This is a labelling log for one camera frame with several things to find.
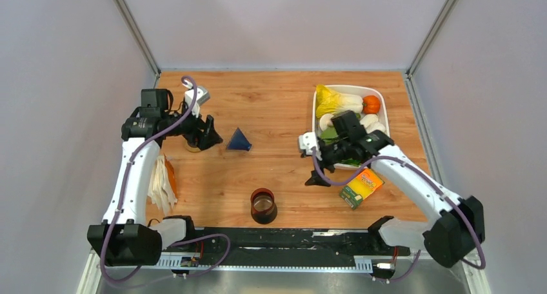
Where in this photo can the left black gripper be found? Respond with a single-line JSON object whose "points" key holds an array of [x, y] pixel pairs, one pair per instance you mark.
{"points": [[204, 139]]}

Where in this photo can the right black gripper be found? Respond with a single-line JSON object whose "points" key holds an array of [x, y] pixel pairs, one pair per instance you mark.
{"points": [[316, 179]]}

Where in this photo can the blue glass cone dripper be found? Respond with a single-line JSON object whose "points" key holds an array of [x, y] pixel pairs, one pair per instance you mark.
{"points": [[238, 141]]}

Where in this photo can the brown glass coffee carafe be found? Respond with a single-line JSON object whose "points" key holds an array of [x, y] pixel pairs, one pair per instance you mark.
{"points": [[263, 206]]}

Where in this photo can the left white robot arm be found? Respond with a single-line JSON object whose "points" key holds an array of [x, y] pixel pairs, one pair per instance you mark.
{"points": [[123, 237]]}

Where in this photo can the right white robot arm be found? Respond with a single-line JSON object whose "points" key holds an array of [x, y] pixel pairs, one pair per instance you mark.
{"points": [[454, 226]]}

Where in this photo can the white paper coffee filters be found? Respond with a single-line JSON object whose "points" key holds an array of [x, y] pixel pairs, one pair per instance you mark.
{"points": [[159, 190]]}

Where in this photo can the green bok choy toy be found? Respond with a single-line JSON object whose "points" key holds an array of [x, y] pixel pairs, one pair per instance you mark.
{"points": [[329, 135], [369, 119]]}

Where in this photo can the white mushroom toy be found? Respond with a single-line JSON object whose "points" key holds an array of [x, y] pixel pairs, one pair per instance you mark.
{"points": [[325, 121]]}

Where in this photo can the yellow green juice box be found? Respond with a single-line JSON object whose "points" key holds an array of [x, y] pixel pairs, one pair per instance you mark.
{"points": [[360, 188]]}

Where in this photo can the yellow napa cabbage toy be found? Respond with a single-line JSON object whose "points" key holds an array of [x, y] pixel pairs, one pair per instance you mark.
{"points": [[330, 101]]}

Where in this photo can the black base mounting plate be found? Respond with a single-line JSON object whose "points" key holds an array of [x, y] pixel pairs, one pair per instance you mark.
{"points": [[286, 247]]}

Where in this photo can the small orange pumpkin toy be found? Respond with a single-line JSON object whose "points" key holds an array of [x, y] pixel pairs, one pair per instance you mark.
{"points": [[371, 104]]}

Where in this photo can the white rectangular tray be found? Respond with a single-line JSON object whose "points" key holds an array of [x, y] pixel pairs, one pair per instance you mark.
{"points": [[356, 90]]}

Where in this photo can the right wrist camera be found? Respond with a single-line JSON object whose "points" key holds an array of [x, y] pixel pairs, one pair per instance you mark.
{"points": [[308, 140]]}

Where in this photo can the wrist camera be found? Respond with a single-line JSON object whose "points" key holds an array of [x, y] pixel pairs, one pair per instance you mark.
{"points": [[308, 140], [194, 99]]}

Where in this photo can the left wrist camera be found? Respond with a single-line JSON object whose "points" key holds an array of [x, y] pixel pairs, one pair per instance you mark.
{"points": [[194, 99]]}

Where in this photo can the aluminium frame rail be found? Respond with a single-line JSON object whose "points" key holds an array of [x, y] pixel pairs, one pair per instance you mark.
{"points": [[181, 264]]}

